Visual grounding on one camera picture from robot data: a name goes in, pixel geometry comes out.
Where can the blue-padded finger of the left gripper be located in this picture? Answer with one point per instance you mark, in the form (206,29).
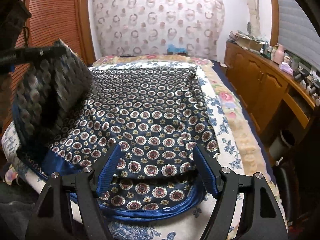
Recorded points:
(26,55)

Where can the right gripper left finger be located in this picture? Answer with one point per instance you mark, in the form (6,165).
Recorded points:
(104,169)

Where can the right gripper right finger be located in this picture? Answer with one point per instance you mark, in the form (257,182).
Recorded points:
(209,170)

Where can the navy patterned silk garment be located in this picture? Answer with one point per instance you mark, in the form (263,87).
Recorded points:
(47,93)

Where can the pink floral bedspread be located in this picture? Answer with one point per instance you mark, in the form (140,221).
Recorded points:
(239,148)

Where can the blue floral white blanket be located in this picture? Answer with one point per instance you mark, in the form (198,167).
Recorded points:
(155,117)

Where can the wooden sideboard cabinet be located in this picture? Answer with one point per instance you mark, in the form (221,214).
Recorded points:
(274,101)

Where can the blue item behind bed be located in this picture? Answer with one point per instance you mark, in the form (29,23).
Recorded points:
(173,50)

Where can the circle patterned sheer curtain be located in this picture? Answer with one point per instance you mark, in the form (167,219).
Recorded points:
(140,27)

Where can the lilac pouch on cabinet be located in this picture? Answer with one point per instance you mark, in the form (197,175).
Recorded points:
(285,67)

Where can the pink thermos jug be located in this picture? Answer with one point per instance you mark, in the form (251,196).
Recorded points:
(279,54)

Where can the clutter pile on cabinet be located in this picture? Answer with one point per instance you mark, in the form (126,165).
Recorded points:
(246,41)

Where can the grey window roller shutter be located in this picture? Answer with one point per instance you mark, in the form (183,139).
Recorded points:
(296,32)

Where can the cream tied curtain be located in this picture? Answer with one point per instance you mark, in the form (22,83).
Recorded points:
(253,6)

